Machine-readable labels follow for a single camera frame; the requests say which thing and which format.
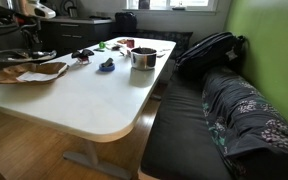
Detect small black object in tape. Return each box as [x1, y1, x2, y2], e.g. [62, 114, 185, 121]
[103, 57, 114, 68]

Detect dark patterned pillow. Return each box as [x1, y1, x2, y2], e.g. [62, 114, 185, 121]
[135, 29, 194, 61]

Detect red cup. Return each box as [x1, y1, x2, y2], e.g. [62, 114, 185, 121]
[126, 38, 136, 49]

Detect dark bench seat cushion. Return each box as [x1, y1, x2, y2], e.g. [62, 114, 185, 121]
[140, 71, 233, 180]

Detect black bag by window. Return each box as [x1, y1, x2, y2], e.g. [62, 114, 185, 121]
[114, 11, 138, 34]

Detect white paper sheet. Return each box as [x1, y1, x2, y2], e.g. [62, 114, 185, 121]
[15, 64, 68, 83]

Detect black sunglasses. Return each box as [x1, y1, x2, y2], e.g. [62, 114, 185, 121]
[71, 48, 95, 59]

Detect grey table leg base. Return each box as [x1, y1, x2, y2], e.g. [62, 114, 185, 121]
[62, 139, 133, 180]

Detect dark kitchen cabinet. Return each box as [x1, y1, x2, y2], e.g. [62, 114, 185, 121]
[38, 18, 114, 58]

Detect small clear red container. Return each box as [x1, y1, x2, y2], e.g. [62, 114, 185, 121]
[77, 55, 91, 65]

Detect metal kettle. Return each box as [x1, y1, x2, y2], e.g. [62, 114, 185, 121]
[66, 5, 79, 19]

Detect stainless steel pot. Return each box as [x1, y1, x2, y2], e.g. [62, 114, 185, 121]
[130, 47, 158, 71]

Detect black backpack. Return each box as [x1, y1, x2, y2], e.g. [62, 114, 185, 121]
[175, 31, 248, 80]

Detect clear plastic package black cutlery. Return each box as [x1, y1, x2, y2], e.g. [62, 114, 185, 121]
[0, 49, 58, 64]

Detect white window frame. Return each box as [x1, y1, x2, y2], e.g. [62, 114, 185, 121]
[123, 0, 219, 15]

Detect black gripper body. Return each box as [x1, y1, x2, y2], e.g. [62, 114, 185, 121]
[19, 19, 44, 46]

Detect brown paper bag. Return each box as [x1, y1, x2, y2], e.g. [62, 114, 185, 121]
[0, 61, 70, 85]

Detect dark floral blanket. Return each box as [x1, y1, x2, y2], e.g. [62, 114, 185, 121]
[201, 65, 288, 180]

